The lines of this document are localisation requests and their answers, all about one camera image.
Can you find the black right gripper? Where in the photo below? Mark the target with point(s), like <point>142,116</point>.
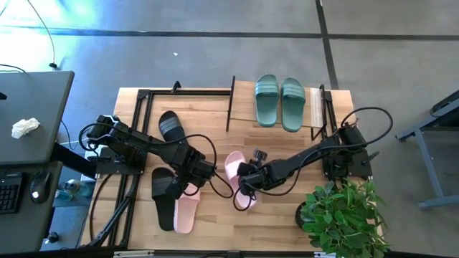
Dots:
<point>256,175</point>

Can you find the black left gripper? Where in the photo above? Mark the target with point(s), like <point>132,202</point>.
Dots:
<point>199,172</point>

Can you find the black rubber slide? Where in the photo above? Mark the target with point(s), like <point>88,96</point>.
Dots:
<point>172,123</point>
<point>163,211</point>

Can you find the pink rubber slide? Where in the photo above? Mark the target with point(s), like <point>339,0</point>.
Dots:
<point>233,161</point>
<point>186,218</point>

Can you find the green rubber slide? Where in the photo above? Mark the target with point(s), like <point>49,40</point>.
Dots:
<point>293,107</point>
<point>267,104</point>

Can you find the white power box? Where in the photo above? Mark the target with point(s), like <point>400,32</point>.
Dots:
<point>89,177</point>

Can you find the potted green plant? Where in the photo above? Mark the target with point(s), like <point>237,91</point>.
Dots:
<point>340,222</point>

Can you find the teal water bottle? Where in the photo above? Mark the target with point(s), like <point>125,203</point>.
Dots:
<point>73,187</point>

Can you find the black desk support bar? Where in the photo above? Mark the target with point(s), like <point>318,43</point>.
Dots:
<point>71,161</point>

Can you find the black round knob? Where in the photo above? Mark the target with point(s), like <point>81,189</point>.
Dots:
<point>52,237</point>

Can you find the black computer mouse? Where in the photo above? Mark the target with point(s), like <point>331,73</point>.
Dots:
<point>40,186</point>

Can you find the dark grey desk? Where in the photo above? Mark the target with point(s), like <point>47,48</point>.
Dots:
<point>36,100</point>
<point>21,229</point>

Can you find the crumpled white tissue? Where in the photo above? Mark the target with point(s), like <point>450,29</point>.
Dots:
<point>25,126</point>

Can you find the black keyboard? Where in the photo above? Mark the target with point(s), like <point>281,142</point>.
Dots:
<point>9,193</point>

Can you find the small black desk object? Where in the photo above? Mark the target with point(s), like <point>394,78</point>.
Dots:
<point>3,96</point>

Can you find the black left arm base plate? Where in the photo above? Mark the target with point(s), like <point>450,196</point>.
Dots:
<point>107,166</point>

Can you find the wooden shelf with black frame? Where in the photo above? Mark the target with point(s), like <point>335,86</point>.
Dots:
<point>244,104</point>

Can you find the silver metal bracket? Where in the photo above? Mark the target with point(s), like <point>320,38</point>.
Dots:
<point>322,255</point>
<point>132,254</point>

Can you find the black aluminium mounting frame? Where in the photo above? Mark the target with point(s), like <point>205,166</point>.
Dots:
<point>190,92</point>

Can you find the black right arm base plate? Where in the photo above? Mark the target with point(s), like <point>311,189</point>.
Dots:
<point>362,168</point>

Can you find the grey metal table frame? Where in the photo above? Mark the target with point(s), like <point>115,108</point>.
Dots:
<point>428,165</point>

